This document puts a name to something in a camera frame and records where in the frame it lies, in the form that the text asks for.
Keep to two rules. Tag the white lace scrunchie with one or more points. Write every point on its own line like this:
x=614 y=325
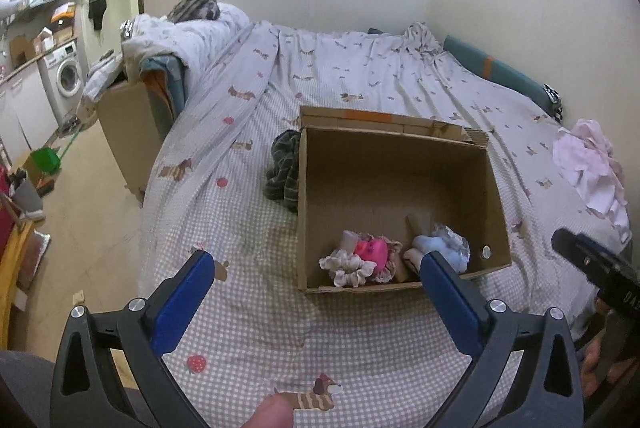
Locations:
x=384 y=277

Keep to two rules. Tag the bright pink scrunchie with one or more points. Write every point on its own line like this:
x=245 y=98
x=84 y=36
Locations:
x=371 y=252

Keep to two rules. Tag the teal bolster pillow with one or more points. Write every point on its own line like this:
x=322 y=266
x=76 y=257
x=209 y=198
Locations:
x=500 y=70

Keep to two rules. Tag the grey bucket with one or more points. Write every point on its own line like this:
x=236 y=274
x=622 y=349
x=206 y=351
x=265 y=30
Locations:
x=27 y=199

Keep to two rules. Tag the silvery lace scrunchie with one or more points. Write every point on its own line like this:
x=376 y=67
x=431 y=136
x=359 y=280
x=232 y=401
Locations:
x=450 y=234

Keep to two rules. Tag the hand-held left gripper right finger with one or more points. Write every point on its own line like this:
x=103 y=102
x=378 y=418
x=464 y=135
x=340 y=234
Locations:
x=447 y=305

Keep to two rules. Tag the black hanging cloth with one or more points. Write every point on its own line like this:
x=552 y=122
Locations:
x=97 y=5

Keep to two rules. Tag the green dustpan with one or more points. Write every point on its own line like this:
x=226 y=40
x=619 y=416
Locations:
x=45 y=159

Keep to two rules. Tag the grey striped pillow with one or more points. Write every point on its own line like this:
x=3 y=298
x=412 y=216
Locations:
x=192 y=6

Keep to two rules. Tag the small cardboard box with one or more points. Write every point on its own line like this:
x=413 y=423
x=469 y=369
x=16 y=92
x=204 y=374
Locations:
x=64 y=32
x=46 y=39
x=21 y=51

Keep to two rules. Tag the bed with patterned sheet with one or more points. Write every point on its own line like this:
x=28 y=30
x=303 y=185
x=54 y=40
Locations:
x=240 y=258

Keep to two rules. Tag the beige scrunchie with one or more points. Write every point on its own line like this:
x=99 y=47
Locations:
x=398 y=260

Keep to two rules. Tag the cream white scrunchie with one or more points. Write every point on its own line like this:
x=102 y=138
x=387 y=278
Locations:
x=345 y=265

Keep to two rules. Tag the black white checked cloth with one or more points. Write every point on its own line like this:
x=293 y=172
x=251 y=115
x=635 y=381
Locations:
x=552 y=100

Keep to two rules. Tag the red bag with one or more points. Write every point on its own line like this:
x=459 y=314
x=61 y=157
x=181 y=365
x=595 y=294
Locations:
x=3 y=213

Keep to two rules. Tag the dark green striped cloth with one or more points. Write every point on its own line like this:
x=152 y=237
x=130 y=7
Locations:
x=282 y=178

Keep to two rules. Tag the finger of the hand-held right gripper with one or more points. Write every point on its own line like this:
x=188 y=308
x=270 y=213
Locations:
x=575 y=247

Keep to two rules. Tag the person's right hand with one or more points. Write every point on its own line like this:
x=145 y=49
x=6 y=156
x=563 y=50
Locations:
x=592 y=358

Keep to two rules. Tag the pale pink clothes pile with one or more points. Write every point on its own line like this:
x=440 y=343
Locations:
x=595 y=167

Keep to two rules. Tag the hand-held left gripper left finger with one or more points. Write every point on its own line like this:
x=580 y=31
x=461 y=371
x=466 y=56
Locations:
x=182 y=303

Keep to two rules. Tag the white cabinet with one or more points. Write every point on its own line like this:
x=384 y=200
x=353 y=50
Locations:
x=25 y=107

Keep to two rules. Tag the yellow wooden chair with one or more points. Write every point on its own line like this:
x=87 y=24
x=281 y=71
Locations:
x=12 y=258

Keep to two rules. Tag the white floral quilt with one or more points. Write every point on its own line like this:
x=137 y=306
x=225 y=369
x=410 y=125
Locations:
x=200 y=37

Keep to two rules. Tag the teal folded blanket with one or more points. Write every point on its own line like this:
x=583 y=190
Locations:
x=167 y=75

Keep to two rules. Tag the brown cardboard box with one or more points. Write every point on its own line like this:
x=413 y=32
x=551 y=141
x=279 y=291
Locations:
x=390 y=178

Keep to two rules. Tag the brown bedside box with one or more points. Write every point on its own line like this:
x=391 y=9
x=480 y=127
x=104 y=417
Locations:
x=125 y=142

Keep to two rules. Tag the light blue fluffy scrunchie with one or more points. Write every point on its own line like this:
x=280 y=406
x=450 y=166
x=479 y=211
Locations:
x=454 y=259

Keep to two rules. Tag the white washing machine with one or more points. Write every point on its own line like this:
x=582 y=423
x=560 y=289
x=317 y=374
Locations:
x=65 y=77

